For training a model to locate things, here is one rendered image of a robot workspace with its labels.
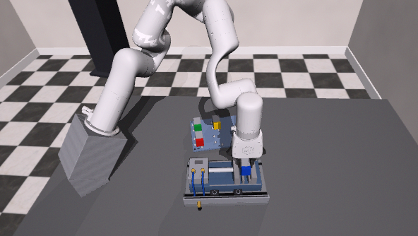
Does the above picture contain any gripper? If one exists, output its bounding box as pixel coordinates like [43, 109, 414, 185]
[227, 129, 266, 168]

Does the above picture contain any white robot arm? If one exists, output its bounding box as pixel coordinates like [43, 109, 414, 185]
[82, 0, 263, 140]

